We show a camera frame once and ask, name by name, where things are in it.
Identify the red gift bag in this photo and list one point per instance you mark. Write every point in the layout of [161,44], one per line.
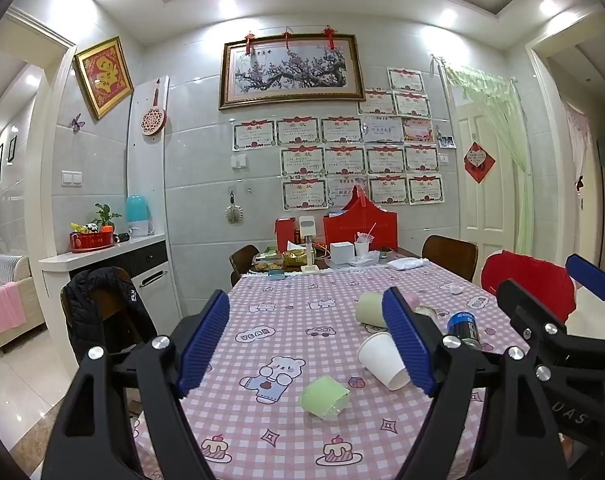
[360,222]

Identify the white paper cup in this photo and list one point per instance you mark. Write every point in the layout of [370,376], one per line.
[380,362]

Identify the white square box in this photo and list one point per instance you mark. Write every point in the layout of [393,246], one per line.
[341,253]

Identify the white plastic bag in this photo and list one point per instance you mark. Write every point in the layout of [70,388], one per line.
[407,263]

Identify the clear plastic wrapper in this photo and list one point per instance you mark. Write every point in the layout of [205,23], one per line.
[366,260]

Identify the framed plum blossom painting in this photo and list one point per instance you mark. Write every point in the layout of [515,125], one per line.
[290,71]

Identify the red box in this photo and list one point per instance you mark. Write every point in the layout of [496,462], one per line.
[285,235]

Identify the red diamond door decoration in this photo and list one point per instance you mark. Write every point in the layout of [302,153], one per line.
[479,161]

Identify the group of award certificates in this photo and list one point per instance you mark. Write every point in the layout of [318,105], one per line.
[342,160]

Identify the small teal box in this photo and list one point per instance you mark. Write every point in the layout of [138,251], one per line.
[276,274]

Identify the pink blanket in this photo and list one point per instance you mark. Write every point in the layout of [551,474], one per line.
[2,307]

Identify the blue drink can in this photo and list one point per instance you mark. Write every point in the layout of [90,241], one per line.
[463,329]

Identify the pink checked tablecloth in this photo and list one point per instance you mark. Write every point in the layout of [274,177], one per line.
[282,330]

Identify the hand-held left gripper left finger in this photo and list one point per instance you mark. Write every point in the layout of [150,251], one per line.
[204,341]

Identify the hanging wall brush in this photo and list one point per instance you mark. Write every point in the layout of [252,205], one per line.
[232,214]

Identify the small wall photo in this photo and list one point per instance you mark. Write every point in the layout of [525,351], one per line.
[447,142]

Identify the clear food container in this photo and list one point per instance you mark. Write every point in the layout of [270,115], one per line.
[268,261]

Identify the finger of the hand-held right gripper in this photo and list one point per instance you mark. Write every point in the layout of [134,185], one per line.
[590,271]
[532,317]

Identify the red tin basket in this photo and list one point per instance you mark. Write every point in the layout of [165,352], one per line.
[90,242]

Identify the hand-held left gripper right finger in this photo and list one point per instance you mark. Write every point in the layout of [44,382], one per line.
[407,341]

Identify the beige sofa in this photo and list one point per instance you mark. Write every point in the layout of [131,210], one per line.
[2,320]

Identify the butterfly wall sticker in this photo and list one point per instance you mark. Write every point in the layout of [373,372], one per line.
[76,122]

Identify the pink curtain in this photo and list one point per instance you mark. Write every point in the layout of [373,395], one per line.
[577,145]

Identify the teal electric kettle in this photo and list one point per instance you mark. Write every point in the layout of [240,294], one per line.
[138,212]

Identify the white double light switch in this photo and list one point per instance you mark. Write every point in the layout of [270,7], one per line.
[72,178]
[239,161]

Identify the white desk lamp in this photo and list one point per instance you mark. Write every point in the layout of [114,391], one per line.
[308,230]

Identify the light green cup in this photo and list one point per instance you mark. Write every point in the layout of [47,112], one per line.
[371,310]
[325,396]

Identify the gold snack packet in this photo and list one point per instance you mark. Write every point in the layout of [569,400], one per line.
[295,258]

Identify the black jacket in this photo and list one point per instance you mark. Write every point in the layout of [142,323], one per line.
[107,305]

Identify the red gold framed picture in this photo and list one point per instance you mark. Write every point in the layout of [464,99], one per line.
[104,77]

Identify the potted green plant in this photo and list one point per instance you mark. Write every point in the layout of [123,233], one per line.
[105,216]

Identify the white counter cabinet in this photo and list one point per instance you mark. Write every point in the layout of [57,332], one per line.
[147,265]

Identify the red cloth on chair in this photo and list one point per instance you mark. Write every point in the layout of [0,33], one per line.
[527,275]

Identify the brown chair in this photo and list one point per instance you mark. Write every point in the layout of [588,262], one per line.
[450,255]
[242,265]

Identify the white cup with straws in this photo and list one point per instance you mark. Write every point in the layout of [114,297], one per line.
[362,249]

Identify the round red hanging ornament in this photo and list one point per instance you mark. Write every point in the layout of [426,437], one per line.
[153,121]

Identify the white door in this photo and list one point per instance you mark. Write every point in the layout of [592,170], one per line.
[482,210]

